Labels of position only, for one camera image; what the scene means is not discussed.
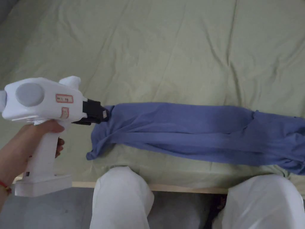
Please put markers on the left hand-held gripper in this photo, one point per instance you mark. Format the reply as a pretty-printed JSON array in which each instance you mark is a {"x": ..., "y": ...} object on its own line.
[{"x": 47, "y": 100}]

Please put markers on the blue shirt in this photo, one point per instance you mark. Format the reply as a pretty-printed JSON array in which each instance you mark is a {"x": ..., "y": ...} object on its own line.
[{"x": 190, "y": 136}]

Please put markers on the person's left forearm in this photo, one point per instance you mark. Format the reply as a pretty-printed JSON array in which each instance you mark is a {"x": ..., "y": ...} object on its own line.
[{"x": 2, "y": 202}]

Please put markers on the person's left hand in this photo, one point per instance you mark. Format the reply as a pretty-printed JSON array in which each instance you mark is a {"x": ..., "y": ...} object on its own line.
[{"x": 22, "y": 148}]

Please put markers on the bed with pale green sheet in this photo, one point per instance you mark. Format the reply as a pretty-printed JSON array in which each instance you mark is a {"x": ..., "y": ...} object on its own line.
[{"x": 155, "y": 59}]

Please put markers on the person's legs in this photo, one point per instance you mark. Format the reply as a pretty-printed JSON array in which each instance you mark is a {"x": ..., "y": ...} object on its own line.
[{"x": 124, "y": 200}]

